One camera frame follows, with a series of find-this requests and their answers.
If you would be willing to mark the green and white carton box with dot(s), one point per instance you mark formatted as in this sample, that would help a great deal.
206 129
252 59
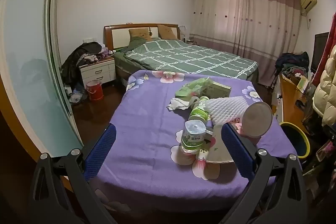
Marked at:
220 88

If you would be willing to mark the black television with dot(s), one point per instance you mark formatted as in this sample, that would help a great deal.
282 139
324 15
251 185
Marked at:
319 52

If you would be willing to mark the glass wardrobe sliding door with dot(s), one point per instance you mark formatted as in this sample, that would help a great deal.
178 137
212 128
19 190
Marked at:
31 69

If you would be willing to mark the white wall socket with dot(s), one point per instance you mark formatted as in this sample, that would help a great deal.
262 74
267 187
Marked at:
88 40

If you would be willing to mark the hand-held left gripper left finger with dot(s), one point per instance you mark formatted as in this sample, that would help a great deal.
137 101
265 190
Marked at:
101 150

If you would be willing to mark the yellow rimmed trash bin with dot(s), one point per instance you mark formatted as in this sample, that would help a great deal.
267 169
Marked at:
296 137

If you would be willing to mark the pink beige curtain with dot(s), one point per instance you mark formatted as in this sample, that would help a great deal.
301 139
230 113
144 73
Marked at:
236 24

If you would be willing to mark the wooden bed headboard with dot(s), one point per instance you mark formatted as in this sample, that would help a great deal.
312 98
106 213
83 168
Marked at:
118 35

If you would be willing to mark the white wooden nightstand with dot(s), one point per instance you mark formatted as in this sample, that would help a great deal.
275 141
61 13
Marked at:
97 73

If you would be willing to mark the light green paper box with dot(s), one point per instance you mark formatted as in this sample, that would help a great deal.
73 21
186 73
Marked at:
302 82

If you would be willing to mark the green and white drink bottle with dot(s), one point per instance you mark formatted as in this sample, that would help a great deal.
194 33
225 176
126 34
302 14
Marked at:
198 111

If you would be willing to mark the clear plastic bags heap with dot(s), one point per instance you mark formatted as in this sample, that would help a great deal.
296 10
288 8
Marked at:
76 96

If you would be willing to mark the green plaid duvet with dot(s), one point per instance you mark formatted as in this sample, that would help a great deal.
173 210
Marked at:
183 56

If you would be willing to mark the white tissue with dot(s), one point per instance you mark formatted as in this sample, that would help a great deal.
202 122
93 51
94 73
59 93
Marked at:
178 103

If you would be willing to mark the mixed clothes pile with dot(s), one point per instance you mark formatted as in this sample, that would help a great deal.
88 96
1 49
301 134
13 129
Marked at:
291 61

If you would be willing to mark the beige cardboard piece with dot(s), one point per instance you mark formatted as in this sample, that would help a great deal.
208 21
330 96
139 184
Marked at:
220 153

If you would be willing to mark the dark clothes heap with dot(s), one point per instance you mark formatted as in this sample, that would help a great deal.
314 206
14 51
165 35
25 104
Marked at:
76 58

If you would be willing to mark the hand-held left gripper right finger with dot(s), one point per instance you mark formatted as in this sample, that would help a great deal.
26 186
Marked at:
236 150

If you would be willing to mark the long wooden cabinet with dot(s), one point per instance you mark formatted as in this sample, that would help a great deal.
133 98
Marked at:
290 100

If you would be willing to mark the green plastic bag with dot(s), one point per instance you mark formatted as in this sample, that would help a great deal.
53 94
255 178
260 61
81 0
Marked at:
191 87

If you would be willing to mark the square white plastic bottle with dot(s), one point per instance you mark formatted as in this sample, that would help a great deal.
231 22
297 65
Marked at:
193 138

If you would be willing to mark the red coat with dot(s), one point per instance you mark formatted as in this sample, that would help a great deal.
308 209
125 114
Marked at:
329 40

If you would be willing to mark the white foam fruit net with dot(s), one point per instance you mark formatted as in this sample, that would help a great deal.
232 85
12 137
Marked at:
225 108

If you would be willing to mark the cream puffer jacket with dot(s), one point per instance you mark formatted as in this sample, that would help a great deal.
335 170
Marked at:
325 98

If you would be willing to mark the red bucket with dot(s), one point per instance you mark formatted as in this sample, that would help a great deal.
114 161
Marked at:
94 91

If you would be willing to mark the pink purple small items heap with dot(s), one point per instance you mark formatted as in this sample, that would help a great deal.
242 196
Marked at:
105 52

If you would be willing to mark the brown pillow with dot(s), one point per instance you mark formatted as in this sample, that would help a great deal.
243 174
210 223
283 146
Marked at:
166 32
139 33

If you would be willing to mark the purple floral blanket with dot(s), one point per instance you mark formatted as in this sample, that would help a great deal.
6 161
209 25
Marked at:
147 121

